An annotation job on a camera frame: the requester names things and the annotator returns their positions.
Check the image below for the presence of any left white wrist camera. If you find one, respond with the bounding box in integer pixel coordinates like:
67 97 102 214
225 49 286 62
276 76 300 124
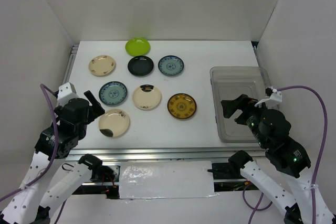
57 82 79 106

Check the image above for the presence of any cream plate with brown flowers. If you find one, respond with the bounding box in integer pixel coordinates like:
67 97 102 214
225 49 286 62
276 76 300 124
88 55 116 77

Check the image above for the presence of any aluminium rail frame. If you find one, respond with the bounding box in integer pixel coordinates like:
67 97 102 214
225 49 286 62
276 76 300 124
67 40 264 161

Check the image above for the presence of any cream plate black brush mark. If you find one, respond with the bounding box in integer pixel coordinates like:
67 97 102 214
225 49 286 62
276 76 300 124
98 109 130 138

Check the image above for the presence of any small blue floral plate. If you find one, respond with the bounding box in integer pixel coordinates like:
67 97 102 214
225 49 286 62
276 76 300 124
158 55 184 77

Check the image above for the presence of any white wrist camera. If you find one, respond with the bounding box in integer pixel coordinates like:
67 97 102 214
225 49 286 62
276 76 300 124
57 82 79 106
255 87 282 108

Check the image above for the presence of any white taped cover panel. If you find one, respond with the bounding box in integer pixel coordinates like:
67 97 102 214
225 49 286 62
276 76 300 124
119 161 215 199

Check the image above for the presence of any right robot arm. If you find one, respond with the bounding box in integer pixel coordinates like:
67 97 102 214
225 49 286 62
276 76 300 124
221 94 335 223

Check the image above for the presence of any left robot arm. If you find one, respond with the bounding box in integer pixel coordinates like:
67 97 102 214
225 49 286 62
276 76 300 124
1 91 105 223

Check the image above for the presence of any large blue floral plate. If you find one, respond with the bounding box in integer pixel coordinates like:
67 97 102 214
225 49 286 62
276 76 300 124
98 81 128 106

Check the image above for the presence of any yellow patterned plate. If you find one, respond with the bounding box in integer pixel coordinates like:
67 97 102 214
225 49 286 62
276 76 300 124
167 93 197 120

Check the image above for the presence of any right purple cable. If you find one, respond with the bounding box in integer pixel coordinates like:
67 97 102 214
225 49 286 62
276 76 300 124
241 85 329 224

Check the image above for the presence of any clear plastic bin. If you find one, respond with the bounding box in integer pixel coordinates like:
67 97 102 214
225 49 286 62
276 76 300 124
209 66 280 144

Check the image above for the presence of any cream plate black top mark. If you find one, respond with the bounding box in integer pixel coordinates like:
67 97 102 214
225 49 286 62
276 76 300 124
132 84 162 110

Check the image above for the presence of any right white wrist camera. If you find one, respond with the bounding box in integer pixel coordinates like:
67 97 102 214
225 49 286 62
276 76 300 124
255 87 282 108

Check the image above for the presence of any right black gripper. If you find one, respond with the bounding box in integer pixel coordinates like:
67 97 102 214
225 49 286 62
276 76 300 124
220 92 272 146

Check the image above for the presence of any green plate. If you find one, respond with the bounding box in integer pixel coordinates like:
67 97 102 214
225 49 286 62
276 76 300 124
125 37 151 57

